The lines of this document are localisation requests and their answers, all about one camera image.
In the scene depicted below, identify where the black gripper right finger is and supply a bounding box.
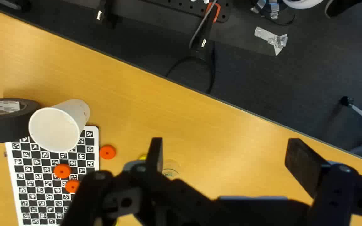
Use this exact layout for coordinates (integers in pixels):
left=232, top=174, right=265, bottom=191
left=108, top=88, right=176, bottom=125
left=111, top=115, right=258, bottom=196
left=284, top=137, right=329, bottom=198

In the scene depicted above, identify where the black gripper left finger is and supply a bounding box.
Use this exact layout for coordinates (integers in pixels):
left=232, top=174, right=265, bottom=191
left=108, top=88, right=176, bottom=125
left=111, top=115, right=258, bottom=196
left=144, top=137, right=164, bottom=173

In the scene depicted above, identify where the orange wooden ring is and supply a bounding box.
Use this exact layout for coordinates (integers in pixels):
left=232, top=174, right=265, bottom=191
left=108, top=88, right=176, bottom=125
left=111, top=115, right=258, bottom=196
left=99, top=143, right=118, bottom=160
left=52, top=162, right=71, bottom=179
left=64, top=178, right=81, bottom=194

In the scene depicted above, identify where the white paper cup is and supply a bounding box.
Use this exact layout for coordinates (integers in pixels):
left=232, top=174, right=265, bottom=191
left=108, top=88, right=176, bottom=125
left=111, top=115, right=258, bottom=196
left=27, top=98, right=91, bottom=154

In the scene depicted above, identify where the crumpled grey paper scrap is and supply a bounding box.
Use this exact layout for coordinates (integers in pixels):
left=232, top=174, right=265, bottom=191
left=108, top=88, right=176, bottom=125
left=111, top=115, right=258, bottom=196
left=253, top=25, right=289, bottom=56

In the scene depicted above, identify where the checkered calibration board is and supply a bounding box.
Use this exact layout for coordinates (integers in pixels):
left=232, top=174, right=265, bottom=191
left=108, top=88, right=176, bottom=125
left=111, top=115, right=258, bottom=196
left=3, top=124, right=101, bottom=226

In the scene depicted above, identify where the black bar clamp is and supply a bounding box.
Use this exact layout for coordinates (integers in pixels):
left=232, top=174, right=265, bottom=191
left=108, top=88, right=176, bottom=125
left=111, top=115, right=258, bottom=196
left=89, top=0, right=118, bottom=27

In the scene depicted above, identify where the black tape roll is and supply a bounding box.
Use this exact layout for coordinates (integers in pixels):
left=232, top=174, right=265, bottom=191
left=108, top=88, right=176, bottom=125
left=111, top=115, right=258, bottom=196
left=0, top=98, right=44, bottom=144

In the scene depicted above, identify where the white tape roll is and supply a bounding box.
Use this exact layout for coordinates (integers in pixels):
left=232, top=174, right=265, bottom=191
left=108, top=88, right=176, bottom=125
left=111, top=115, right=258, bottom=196
left=280, top=0, right=325, bottom=10

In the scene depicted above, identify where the black floor cable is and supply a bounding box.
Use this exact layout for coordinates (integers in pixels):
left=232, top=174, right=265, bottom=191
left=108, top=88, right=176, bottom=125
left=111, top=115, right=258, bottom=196
left=165, top=55, right=216, bottom=95

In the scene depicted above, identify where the black clamp orange handle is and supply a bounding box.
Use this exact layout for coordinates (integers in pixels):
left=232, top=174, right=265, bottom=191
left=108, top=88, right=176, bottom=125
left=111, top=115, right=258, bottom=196
left=187, top=0, right=223, bottom=50

